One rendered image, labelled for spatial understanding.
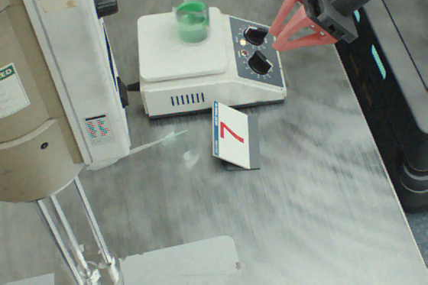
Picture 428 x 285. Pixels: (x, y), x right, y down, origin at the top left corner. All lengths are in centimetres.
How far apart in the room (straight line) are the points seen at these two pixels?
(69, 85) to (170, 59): 56
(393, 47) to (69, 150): 123
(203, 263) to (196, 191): 11
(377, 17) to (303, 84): 67
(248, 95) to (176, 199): 18
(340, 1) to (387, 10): 85
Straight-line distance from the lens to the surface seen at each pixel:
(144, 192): 103
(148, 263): 97
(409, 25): 175
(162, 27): 109
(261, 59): 107
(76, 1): 45
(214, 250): 96
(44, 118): 52
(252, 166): 103
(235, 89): 106
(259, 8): 123
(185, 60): 104
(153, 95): 105
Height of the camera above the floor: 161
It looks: 53 degrees down
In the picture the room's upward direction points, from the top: 7 degrees counter-clockwise
